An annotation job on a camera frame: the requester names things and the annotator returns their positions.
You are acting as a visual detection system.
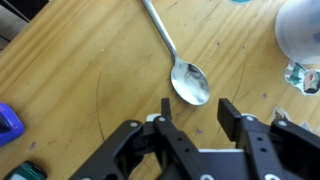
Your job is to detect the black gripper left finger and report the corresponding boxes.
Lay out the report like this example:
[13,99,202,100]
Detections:
[161,98,172,120]

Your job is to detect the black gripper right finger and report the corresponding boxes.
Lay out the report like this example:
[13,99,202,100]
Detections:
[217,98,241,142]

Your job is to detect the silver metal spoon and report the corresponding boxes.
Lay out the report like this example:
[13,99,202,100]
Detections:
[141,0,210,106]

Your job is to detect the clear frosted plastic cup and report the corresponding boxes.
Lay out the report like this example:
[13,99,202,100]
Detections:
[275,0,320,64]

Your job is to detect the anime character sticker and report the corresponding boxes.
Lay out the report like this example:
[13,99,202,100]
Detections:
[284,60,320,96]

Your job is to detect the wooden side table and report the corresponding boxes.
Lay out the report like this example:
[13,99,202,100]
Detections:
[0,0,320,180]

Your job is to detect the blue toy car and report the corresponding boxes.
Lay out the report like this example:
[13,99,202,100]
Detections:
[0,103,24,146]

